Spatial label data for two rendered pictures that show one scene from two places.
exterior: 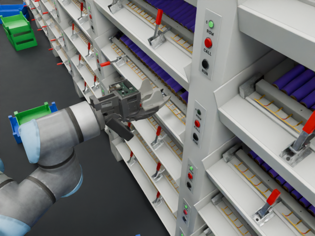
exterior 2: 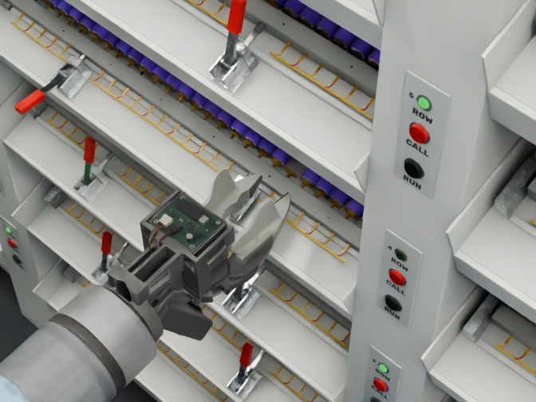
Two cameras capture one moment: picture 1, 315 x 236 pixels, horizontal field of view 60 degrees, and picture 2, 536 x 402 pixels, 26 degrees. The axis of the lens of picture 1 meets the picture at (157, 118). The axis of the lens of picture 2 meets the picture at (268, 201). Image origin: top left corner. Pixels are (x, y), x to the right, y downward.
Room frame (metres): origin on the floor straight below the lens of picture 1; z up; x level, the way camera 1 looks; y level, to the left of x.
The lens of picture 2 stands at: (-0.09, 0.20, 1.72)
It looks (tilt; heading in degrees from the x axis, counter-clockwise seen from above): 52 degrees down; 342
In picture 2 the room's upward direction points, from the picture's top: straight up
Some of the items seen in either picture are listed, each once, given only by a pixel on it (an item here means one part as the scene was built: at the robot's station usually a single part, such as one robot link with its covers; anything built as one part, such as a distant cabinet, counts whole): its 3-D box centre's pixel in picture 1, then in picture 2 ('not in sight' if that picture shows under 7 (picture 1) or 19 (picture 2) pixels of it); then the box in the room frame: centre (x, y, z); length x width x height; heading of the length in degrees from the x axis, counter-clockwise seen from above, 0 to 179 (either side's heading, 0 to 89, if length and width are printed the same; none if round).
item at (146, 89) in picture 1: (146, 88); (223, 191); (0.61, 0.03, 0.83); 0.09 x 0.03 x 0.06; 130
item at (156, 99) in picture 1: (157, 98); (263, 217); (0.56, 0.00, 0.83); 0.09 x 0.03 x 0.06; 115
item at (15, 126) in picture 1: (36, 121); not in sight; (1.31, 0.80, 0.04); 0.30 x 0.20 x 0.08; 120
